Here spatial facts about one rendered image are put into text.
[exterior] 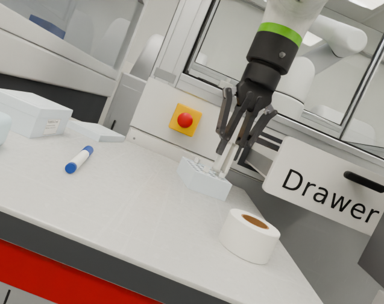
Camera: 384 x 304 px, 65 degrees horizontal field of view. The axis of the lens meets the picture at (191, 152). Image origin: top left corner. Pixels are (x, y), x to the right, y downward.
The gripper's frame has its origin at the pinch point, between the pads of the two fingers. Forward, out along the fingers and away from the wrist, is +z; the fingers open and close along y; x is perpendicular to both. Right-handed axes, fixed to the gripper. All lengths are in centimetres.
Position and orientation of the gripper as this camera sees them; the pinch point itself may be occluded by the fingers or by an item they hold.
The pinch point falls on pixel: (225, 157)
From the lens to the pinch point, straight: 65.1
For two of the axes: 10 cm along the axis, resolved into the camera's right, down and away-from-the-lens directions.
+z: -3.9, 9.1, 1.1
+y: -8.9, -3.5, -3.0
